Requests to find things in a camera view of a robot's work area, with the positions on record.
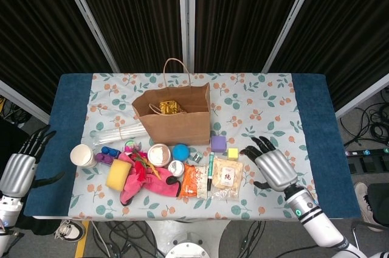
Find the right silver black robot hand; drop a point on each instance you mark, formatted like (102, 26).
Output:
(276, 169)

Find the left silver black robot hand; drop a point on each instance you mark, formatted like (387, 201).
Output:
(18, 174)

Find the small yellow cube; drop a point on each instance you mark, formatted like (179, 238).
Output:
(232, 154)

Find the white snack bag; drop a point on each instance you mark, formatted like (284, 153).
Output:
(226, 179)

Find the purple cube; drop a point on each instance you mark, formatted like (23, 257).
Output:
(218, 144)

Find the gold foil snack package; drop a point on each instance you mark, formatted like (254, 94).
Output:
(170, 107)

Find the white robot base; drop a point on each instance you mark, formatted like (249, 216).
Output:
(188, 239)

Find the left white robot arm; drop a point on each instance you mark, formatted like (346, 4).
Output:
(9, 212)

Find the white paper cup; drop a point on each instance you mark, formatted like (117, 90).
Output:
(82, 155)

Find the orange snack packet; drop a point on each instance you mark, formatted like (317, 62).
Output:
(193, 182)

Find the brown lidded paper cup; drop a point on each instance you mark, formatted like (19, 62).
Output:
(159, 155)

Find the green pen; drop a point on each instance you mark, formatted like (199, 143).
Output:
(210, 172)

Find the white black-striped sneaker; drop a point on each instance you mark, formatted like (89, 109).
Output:
(70, 230)

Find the small grey green sharpener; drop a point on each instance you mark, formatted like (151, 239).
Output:
(197, 157)

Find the blue table cover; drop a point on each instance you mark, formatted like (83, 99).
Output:
(70, 112)

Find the purple plastic toy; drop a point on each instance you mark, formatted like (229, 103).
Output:
(104, 158)

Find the black power strip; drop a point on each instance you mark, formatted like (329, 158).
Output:
(364, 152)

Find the plain white sneaker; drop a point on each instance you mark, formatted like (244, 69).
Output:
(363, 197)

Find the blue plastic toy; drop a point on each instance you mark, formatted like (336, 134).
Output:
(110, 151)

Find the blue ball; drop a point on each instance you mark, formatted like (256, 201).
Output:
(180, 152)

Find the yellow sponge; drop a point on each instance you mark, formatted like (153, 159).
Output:
(118, 175)

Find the small round white tin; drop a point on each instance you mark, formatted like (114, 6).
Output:
(176, 168)

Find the floral tablecloth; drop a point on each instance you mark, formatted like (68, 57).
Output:
(103, 109)

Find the white straw bundle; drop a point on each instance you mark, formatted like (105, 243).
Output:
(121, 134)

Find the pink plush cloth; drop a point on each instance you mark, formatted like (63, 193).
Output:
(161, 183)

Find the small green round trinket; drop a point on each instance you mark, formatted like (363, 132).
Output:
(131, 144)

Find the colourful feather toy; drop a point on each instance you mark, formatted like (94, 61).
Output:
(140, 169)

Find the black ribbed partition panel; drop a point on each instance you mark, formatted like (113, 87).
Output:
(349, 26)
(30, 26)
(243, 11)
(130, 11)

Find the grey partition rail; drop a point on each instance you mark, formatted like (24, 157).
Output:
(27, 101)
(361, 96)

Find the slanted grey partition post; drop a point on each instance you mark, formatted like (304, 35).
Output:
(291, 17)
(88, 17)

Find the upright grey partition post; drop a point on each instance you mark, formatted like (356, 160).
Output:
(186, 11)

